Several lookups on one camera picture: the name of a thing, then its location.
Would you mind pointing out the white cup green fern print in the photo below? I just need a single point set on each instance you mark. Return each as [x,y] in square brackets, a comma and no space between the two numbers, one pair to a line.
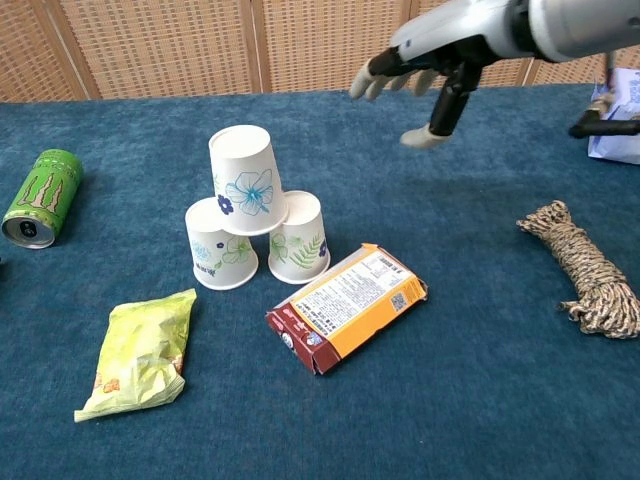
[300,260]

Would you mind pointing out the woven bamboo folding screen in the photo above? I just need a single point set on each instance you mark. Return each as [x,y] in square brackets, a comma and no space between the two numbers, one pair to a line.
[150,45]

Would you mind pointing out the blue-white tissue pack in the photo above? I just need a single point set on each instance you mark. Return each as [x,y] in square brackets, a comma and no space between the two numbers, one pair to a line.
[625,145]

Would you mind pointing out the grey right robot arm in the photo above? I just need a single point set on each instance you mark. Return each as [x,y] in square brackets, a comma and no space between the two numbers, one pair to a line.
[575,25]

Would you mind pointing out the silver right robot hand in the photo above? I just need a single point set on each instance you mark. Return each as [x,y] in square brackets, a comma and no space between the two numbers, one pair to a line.
[460,30]

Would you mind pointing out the white cup large blue flower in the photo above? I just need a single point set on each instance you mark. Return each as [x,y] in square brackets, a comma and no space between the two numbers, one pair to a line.
[245,165]

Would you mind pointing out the green energy drink can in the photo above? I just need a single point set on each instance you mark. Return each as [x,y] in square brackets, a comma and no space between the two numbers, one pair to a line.
[42,200]

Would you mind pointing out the yellow-green snack bag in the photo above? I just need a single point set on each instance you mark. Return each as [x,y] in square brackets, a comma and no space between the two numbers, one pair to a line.
[140,350]

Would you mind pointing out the white cup blue-green flower print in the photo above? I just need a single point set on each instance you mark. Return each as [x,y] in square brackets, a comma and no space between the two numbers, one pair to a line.
[220,265]

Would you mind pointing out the orange and maroon cardboard box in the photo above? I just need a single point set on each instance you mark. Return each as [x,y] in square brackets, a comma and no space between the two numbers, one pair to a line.
[345,320]

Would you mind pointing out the blue felt table cover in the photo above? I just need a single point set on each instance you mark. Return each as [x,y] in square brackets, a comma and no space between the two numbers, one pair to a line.
[450,350]

